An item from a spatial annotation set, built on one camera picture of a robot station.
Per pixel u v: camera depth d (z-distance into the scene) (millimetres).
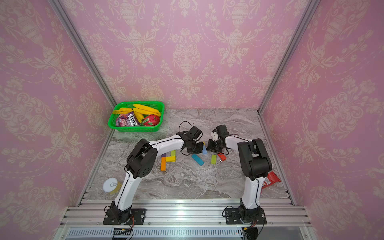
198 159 945
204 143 910
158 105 1159
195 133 809
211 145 894
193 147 852
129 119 1060
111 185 793
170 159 939
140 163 560
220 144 761
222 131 831
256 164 512
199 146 890
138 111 1093
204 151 963
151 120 1048
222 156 944
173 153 944
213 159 928
